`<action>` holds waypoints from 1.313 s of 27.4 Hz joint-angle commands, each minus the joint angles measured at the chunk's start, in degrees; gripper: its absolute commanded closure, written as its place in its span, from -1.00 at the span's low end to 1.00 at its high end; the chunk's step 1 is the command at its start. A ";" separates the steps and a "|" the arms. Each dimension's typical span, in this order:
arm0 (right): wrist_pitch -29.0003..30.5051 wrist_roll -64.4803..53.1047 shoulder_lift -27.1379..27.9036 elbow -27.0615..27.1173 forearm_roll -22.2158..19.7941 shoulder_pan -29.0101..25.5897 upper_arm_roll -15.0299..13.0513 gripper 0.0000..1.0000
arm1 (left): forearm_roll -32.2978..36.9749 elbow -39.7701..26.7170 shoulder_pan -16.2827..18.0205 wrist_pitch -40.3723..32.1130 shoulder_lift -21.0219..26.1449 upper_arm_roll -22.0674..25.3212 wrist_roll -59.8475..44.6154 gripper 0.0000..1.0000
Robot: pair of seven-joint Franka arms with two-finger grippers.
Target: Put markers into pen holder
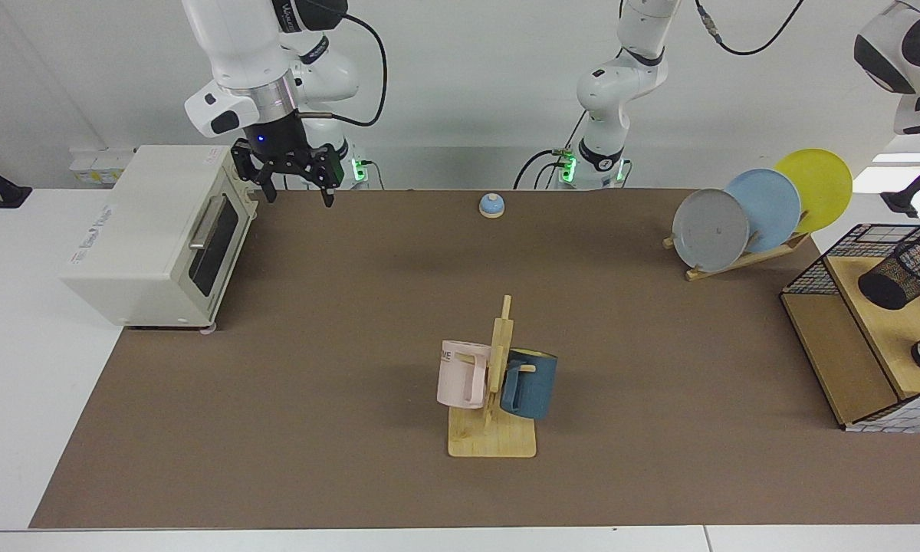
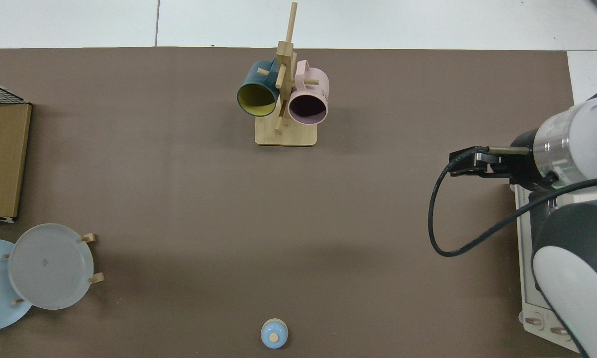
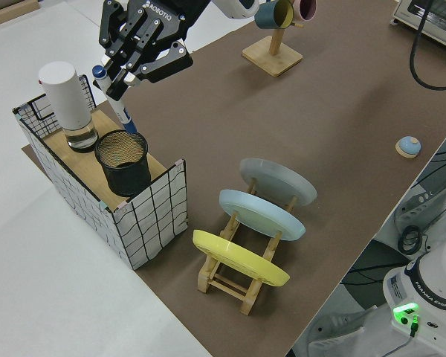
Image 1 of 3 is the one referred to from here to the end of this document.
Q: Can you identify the wooden plate rack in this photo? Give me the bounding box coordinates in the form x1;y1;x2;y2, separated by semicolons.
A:
663;230;812;282

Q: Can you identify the light blue plate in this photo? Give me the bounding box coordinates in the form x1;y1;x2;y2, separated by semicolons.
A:
724;169;802;254

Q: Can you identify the pink cup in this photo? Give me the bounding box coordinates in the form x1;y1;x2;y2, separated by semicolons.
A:
436;340;492;410

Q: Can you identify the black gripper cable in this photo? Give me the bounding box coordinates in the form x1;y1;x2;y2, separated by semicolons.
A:
694;0;806;56
295;11;389;127

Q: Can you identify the wooden cup stand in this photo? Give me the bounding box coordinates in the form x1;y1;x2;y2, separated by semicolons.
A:
448;295;537;458

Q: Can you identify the wire basket with wooden floor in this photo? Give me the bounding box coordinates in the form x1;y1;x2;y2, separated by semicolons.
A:
780;224;920;434

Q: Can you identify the grey plate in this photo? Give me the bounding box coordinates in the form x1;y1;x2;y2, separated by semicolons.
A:
672;189;751;273

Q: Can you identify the brown table cloth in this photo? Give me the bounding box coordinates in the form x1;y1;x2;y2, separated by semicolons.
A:
29;189;920;530

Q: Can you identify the yellow plate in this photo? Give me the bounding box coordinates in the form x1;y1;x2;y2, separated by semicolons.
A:
774;149;853;234

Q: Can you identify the dark blue cup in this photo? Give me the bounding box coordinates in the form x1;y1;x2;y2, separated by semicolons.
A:
500;349;558;420

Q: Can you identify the pale toaster oven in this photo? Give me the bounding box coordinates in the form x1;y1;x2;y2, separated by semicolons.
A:
60;146;258;334

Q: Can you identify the black mesh pen holder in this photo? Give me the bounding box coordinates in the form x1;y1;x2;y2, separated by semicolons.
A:
858;238;920;311

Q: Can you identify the black base cable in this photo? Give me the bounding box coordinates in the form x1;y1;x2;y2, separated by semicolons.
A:
514;149;564;190

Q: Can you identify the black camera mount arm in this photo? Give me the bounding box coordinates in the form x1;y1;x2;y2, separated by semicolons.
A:
0;147;33;209
880;148;920;219

